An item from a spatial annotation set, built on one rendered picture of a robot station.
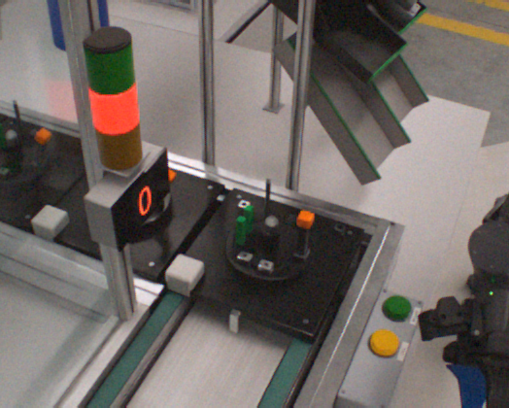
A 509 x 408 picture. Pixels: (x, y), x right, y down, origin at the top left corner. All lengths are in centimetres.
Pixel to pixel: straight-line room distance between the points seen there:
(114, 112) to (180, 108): 85
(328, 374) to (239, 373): 13
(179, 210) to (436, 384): 50
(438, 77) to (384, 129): 224
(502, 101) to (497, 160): 190
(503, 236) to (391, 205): 63
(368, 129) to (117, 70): 64
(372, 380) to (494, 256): 30
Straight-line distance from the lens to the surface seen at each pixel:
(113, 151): 76
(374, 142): 124
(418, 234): 130
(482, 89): 347
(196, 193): 117
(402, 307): 103
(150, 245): 109
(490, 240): 74
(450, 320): 76
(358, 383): 95
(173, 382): 99
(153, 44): 183
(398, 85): 138
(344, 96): 122
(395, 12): 123
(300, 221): 98
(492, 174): 149
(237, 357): 101
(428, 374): 110
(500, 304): 80
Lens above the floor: 175
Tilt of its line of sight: 42 degrees down
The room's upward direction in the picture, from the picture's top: 2 degrees clockwise
